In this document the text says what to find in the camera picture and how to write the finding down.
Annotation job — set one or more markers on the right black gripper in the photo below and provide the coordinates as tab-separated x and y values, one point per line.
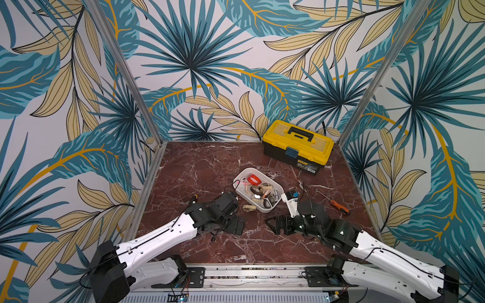
287	223

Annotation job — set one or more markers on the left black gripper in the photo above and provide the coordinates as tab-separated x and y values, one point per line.
233	228

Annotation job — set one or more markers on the beige square-face watch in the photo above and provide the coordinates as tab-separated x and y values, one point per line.
266	187

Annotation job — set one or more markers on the red translucent watch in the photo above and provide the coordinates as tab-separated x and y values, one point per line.
253	180

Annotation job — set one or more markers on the black strap watch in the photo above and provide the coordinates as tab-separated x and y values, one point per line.
267	203

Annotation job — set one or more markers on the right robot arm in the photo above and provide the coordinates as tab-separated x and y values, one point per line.
363	260

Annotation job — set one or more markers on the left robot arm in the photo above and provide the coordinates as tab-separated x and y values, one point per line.
117	269

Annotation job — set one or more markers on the beige watch near tray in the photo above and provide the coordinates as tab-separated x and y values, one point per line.
249	208

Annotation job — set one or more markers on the white plastic storage tray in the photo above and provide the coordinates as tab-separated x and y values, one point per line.
247	192

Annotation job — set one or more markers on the yellow black plastic toolbox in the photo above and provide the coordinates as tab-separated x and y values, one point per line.
296	146

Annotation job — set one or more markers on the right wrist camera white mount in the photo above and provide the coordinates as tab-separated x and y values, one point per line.
291	198

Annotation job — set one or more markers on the aluminium front rail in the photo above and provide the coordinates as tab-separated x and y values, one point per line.
264	279

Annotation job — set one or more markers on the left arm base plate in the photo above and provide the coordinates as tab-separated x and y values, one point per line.
193	277

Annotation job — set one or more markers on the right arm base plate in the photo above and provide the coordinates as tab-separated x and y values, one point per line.
322	276

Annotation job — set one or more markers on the orange handled screwdriver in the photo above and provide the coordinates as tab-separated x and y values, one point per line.
336	205

